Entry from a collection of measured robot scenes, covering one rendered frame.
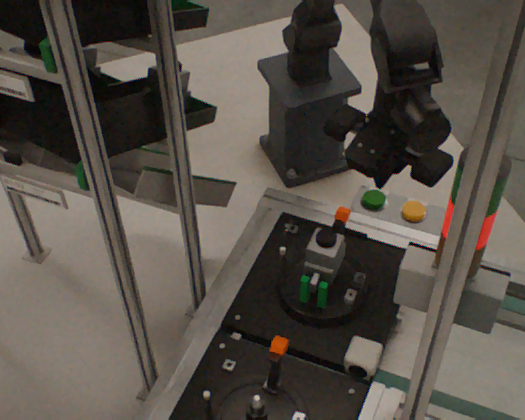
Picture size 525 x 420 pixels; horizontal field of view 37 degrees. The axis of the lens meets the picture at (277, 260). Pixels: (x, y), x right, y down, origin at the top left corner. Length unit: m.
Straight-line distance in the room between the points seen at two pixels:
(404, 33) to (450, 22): 2.53
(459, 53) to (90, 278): 2.27
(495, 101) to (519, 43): 0.05
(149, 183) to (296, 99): 0.41
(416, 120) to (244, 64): 0.86
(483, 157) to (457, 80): 2.50
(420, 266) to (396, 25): 0.30
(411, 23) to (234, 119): 0.71
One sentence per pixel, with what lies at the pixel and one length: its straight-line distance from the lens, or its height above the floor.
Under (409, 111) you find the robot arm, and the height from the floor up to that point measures 1.30.
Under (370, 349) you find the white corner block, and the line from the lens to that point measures 1.13.
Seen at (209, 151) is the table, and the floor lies 0.86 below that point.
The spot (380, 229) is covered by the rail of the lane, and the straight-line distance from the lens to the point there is 1.32.
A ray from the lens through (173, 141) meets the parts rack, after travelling 1.04.
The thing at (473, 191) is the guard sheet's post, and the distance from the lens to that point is 0.76.
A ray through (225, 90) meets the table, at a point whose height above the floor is 0.86.
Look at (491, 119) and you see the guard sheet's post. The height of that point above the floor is 1.50.
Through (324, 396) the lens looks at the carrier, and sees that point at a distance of 1.11.
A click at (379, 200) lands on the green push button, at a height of 0.97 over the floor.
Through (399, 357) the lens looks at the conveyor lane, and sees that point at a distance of 1.22.
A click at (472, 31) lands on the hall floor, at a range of 3.50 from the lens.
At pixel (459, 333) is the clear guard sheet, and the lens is 0.94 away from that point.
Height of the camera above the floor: 1.94
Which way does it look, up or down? 51 degrees down
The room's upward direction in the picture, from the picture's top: straight up
